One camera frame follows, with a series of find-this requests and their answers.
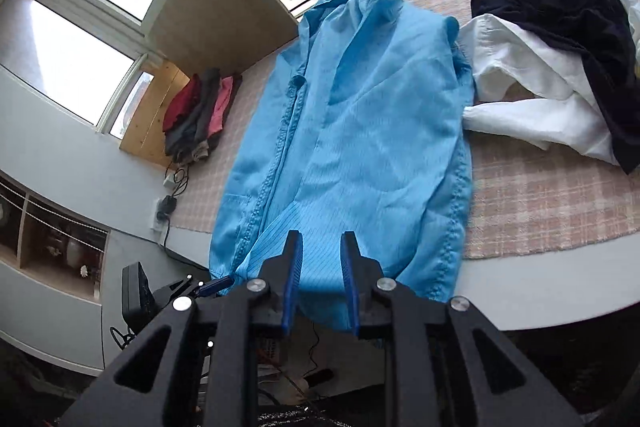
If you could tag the black garment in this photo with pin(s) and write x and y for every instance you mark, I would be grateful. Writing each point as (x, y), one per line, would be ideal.
(560, 7)

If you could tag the dark grey folded garment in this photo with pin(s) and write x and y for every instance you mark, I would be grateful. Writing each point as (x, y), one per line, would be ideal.
(202, 107)

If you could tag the pink plaid bed cover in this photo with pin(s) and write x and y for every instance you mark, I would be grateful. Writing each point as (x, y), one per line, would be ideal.
(525, 207)

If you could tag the white power strip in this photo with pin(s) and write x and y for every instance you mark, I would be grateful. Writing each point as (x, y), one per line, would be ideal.
(157, 224)

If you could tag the white framed window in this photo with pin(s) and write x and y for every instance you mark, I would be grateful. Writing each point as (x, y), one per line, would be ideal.
(75, 2)

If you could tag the light wooden ledge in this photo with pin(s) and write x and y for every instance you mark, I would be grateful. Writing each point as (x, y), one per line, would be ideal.
(145, 132)

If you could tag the black power adapter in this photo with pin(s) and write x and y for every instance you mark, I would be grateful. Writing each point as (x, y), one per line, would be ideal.
(167, 204)

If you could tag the blue striped coat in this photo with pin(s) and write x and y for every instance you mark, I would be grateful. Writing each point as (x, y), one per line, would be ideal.
(360, 122)

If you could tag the white shelf cabinet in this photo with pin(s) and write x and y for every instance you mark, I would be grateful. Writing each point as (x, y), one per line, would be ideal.
(22, 232)

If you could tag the brown wooden panel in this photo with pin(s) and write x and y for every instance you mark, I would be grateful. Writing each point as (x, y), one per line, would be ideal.
(225, 7)

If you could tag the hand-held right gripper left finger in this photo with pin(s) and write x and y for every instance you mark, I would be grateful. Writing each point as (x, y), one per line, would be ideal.
(292, 287)

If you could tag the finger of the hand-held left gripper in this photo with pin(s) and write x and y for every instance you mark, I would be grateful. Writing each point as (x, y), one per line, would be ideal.
(215, 285)

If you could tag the white garment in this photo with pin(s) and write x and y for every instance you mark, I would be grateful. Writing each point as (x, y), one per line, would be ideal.
(530, 117)

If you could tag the white power adapter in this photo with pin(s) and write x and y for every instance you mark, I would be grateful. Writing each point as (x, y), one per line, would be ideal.
(169, 179)

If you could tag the person's dark speckled clothing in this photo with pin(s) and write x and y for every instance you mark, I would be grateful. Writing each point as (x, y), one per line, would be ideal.
(290, 419)

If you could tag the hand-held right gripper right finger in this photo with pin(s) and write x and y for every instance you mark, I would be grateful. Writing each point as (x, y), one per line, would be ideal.
(350, 287)

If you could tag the grey-brown folded garment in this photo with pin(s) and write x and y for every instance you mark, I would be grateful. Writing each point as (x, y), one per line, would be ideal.
(192, 154)

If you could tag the red folded garment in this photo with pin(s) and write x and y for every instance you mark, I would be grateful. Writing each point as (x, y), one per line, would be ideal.
(182, 104)

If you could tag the pink folded garment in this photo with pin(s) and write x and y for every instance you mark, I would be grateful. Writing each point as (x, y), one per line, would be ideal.
(222, 104)

